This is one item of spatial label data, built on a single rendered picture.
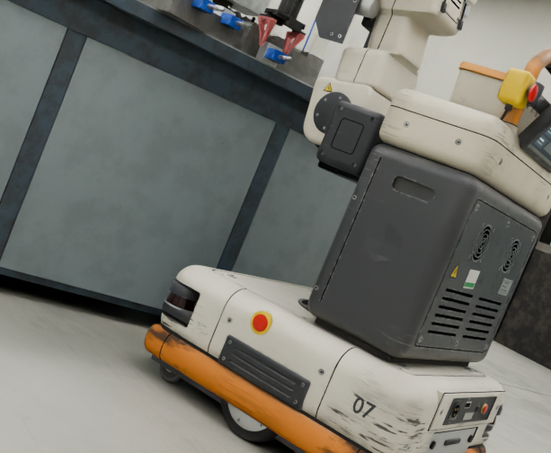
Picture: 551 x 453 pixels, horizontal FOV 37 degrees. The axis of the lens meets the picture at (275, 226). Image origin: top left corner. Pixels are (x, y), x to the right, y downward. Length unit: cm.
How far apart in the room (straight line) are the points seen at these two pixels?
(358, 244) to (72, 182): 79
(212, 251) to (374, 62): 73
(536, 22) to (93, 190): 889
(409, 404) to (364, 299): 23
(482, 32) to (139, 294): 916
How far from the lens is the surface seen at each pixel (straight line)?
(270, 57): 224
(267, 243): 244
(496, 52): 1083
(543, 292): 615
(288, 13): 228
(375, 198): 173
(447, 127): 170
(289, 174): 242
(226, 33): 222
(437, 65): 1138
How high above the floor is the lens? 56
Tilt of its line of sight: 4 degrees down
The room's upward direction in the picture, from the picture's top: 23 degrees clockwise
